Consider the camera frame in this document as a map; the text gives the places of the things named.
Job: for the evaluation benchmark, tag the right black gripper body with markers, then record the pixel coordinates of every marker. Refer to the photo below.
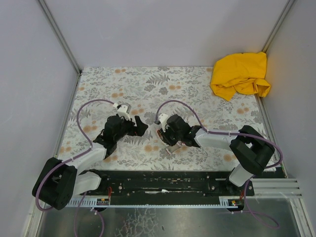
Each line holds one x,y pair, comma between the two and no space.
167,138

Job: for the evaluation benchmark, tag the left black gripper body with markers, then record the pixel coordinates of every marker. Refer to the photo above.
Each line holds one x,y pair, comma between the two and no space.
132,126

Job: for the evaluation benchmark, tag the staple box tray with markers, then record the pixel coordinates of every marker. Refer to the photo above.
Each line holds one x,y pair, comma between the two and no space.
172,149

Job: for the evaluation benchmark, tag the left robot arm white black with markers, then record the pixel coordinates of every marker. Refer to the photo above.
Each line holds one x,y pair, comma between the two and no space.
60,180

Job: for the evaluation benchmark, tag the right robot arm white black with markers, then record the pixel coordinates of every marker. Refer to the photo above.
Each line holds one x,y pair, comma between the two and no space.
251,150

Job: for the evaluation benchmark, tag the floral patterned mat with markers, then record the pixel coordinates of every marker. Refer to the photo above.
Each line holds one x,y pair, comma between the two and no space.
149,90

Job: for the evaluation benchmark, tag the yellow cloth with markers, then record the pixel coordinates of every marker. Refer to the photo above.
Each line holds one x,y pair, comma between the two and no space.
242,73

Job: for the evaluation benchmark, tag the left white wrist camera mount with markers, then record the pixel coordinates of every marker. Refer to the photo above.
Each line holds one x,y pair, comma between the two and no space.
123,110

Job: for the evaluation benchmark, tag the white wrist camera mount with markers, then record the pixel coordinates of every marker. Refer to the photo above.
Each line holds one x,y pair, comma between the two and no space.
163,121
123,110

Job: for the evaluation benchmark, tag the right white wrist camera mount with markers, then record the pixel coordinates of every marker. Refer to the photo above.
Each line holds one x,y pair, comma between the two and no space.
163,121

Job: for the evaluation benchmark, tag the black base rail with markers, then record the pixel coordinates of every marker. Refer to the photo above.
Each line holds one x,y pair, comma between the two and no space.
166,188

